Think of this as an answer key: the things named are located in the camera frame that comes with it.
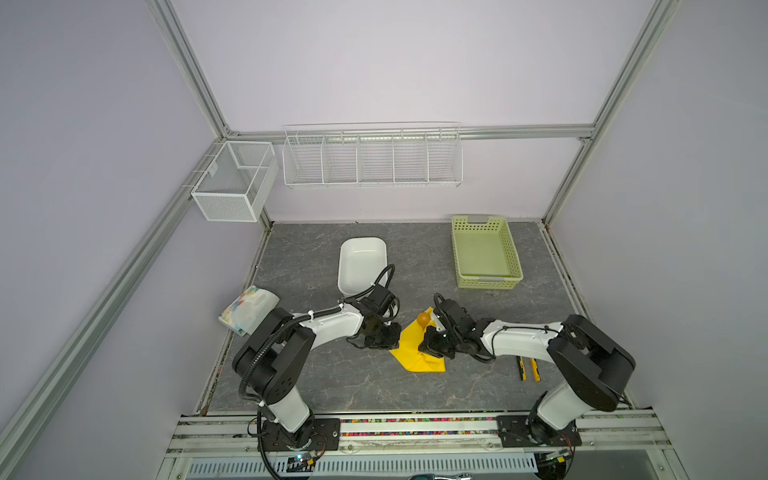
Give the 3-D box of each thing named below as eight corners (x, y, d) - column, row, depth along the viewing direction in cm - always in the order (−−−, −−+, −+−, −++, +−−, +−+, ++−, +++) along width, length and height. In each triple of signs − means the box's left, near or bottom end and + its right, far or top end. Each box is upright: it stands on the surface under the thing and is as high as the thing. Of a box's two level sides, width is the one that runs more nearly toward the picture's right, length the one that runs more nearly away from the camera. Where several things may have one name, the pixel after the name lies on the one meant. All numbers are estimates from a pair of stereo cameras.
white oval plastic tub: (335, 301, 100) (332, 292, 95) (343, 247, 116) (341, 236, 111) (386, 301, 100) (385, 291, 95) (387, 247, 116) (387, 236, 111)
